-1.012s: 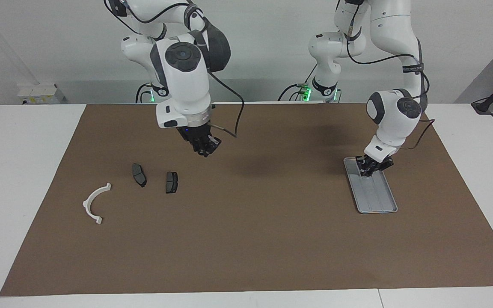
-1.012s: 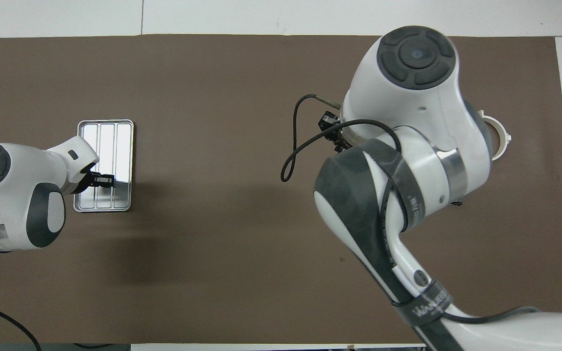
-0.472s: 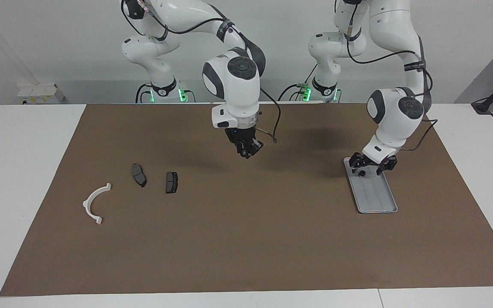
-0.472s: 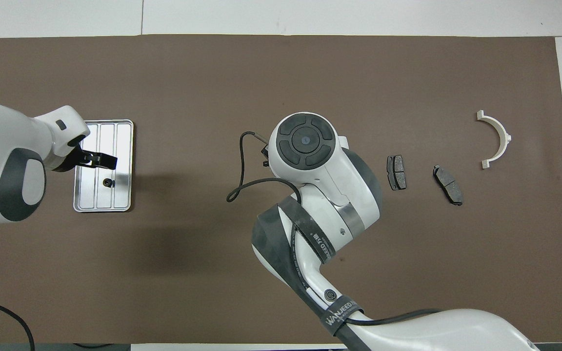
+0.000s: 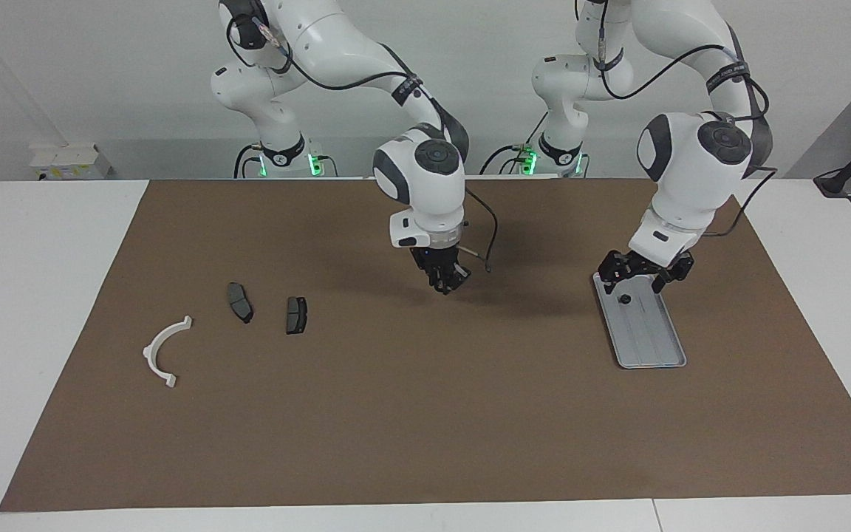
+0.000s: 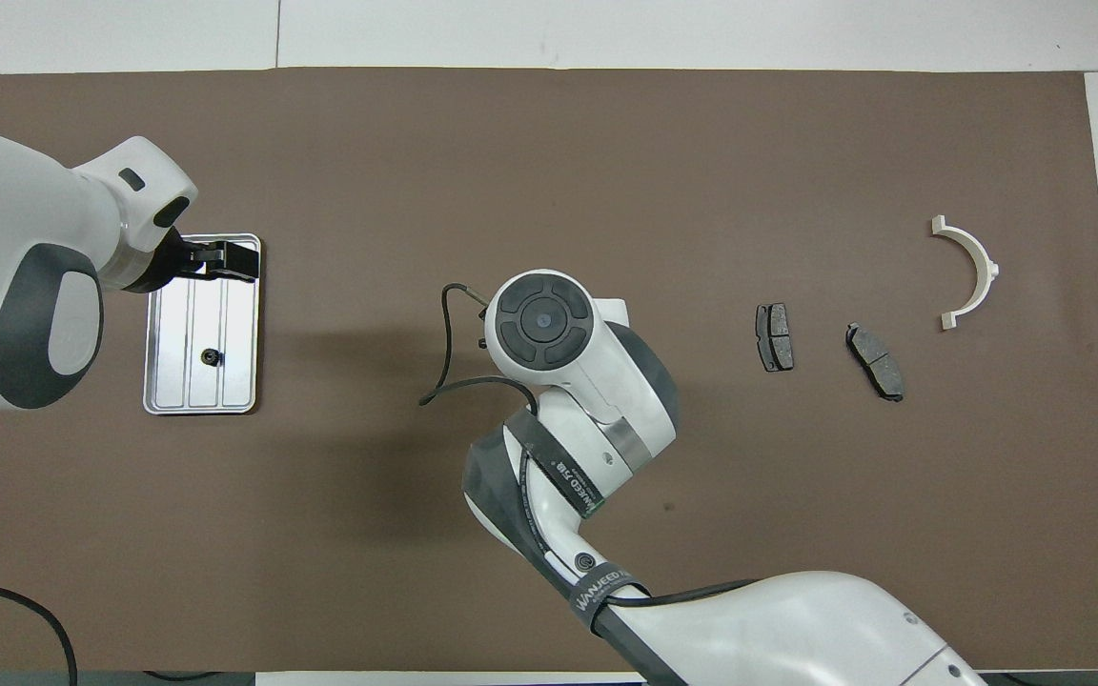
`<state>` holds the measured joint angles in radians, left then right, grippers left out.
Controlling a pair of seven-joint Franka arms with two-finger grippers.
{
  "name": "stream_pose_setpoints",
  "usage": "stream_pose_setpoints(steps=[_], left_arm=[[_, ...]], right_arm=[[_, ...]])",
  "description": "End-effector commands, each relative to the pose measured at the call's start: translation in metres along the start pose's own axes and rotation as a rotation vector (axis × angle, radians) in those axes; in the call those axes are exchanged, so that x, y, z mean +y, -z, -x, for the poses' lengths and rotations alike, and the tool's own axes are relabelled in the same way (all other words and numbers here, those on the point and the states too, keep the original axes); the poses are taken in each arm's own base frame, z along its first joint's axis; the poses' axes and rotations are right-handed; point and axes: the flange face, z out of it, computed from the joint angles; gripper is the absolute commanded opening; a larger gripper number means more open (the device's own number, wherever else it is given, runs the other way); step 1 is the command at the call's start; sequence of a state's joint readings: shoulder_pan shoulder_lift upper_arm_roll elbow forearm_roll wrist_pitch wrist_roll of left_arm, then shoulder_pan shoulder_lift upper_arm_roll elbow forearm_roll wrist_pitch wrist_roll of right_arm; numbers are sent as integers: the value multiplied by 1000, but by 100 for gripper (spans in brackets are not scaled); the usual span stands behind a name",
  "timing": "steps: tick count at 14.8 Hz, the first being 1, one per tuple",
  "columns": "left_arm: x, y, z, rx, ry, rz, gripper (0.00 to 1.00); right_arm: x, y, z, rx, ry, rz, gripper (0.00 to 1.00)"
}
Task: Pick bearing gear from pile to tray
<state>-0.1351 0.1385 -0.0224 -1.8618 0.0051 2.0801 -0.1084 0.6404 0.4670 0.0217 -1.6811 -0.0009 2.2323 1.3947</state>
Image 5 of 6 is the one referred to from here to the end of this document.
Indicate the silver ribbed metal tray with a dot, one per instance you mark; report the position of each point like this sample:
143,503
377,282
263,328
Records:
651,340

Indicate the white power strip box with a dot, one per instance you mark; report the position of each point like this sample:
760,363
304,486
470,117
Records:
71,159

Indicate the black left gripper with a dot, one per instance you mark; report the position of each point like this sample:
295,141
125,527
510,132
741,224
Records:
647,264

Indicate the short grey brake pad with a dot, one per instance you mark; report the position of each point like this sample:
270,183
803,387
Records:
296,315

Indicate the brown table mat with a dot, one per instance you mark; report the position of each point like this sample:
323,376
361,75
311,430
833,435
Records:
425,414

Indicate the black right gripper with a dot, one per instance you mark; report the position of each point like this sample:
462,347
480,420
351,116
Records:
436,258

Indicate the long grey brake pad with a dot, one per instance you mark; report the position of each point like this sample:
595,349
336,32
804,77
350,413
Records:
239,301

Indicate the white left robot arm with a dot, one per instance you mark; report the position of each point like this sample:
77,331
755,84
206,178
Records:
691,177

